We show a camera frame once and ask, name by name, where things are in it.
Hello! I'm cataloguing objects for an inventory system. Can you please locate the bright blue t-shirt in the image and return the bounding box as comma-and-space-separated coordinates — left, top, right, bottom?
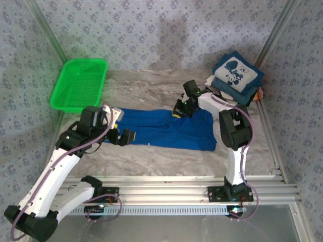
103, 107, 218, 152

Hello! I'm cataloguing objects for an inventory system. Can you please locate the folded black and white t-shirt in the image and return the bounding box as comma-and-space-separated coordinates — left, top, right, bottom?
204, 76, 237, 102

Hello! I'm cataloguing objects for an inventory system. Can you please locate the green plastic basket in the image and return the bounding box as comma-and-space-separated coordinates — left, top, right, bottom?
49, 58, 109, 113

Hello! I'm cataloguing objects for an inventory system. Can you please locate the folded navy cartoon-print t-shirt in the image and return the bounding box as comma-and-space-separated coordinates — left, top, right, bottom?
212, 50, 265, 95

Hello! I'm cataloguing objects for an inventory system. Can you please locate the folded orange and white garment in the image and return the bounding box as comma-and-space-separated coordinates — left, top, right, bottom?
252, 87, 264, 103

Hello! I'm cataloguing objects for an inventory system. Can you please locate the small circuit board with LED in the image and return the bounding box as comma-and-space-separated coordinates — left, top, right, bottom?
227, 206, 247, 216
84, 204, 105, 215

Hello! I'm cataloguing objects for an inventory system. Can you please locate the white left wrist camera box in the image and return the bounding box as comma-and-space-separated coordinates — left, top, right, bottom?
102, 105, 124, 122

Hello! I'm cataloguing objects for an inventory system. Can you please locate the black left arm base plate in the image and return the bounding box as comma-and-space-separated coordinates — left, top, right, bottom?
95, 187, 120, 204

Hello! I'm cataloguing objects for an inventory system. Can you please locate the aluminium frame cross rail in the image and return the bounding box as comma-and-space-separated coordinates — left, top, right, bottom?
58, 175, 302, 204

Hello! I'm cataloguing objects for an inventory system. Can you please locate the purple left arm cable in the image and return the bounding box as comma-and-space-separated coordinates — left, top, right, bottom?
10, 107, 124, 241

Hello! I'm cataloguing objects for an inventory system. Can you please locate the grey slotted cable duct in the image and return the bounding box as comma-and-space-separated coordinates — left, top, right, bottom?
68, 205, 232, 216

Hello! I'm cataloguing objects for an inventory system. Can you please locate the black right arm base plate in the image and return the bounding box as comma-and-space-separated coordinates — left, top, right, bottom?
207, 186, 254, 202

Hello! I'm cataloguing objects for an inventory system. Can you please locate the aluminium frame post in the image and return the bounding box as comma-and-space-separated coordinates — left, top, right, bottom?
254, 0, 302, 69
25, 0, 68, 62

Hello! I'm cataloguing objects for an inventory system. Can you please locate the aluminium frame leg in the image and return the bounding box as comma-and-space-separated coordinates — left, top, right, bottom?
290, 203, 315, 242

